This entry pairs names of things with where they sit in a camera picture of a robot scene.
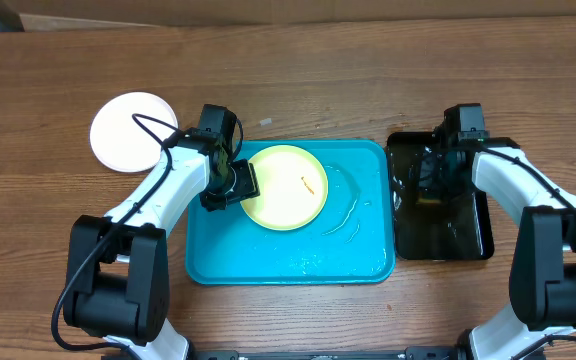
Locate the cardboard panel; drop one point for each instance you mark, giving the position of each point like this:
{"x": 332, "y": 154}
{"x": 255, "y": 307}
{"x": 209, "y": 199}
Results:
{"x": 253, "y": 12}

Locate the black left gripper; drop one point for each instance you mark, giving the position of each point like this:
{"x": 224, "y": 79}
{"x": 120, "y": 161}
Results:
{"x": 249, "y": 187}

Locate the teal plastic tray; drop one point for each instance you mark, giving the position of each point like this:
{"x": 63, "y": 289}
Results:
{"x": 350, "y": 241}

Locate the small tape scrap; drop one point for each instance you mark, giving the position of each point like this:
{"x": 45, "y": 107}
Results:
{"x": 265, "y": 121}

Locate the yellow plate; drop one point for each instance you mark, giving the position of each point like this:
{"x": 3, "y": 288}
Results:
{"x": 293, "y": 188}

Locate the yellow green sponge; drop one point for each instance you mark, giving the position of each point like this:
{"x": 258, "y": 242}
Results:
{"x": 430, "y": 201}

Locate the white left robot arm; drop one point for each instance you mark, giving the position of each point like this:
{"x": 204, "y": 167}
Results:
{"x": 117, "y": 284}

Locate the black tray with water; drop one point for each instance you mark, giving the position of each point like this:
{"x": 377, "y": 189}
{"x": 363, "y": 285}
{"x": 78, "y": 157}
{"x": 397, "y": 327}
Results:
{"x": 459, "y": 230}

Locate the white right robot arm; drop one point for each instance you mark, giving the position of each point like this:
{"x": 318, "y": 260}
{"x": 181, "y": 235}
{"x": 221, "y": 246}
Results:
{"x": 542, "y": 281}

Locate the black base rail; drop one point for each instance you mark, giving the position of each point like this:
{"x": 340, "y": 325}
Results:
{"x": 410, "y": 353}

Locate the cream white plate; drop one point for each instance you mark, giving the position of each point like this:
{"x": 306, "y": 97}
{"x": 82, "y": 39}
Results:
{"x": 119, "y": 143}

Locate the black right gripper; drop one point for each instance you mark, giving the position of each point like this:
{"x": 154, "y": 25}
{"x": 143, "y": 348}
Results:
{"x": 431, "y": 176}

